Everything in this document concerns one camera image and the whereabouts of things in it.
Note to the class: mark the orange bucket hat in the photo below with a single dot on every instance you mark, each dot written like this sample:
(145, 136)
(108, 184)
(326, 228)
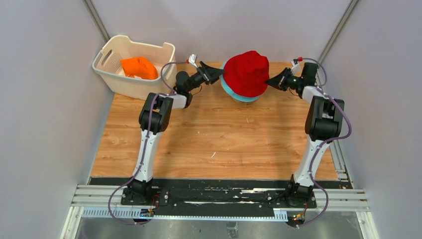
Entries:
(139, 67)

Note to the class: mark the wooden hat stand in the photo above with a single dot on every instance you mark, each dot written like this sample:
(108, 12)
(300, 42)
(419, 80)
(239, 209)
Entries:
(245, 103)

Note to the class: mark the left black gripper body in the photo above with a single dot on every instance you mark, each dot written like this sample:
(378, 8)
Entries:
(201, 76)

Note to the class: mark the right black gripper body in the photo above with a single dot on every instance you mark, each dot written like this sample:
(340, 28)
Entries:
(289, 80)

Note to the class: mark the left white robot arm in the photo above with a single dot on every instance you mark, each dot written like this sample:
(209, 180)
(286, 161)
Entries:
(154, 120)

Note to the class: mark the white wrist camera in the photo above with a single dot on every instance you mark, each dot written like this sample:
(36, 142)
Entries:
(192, 60)
(295, 66)

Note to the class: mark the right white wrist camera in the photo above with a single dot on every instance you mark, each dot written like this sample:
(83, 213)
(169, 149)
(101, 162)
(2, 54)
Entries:
(295, 66)

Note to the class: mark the white plastic basket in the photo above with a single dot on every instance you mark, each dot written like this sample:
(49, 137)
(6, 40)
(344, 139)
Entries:
(107, 64)

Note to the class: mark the red bucket hat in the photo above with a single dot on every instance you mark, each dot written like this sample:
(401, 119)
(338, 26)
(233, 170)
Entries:
(251, 57)

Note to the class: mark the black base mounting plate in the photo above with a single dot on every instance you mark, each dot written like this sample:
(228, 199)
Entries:
(222, 198)

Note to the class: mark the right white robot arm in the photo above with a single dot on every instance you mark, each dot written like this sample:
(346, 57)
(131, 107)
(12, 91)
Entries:
(323, 125)

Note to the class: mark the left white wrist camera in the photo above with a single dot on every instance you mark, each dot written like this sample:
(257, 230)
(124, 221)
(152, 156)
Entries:
(192, 60)

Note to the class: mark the teal bucket hat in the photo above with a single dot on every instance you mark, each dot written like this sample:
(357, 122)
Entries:
(246, 83)

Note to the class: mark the aluminium frame rail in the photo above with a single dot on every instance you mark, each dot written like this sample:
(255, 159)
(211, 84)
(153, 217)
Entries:
(95, 202)

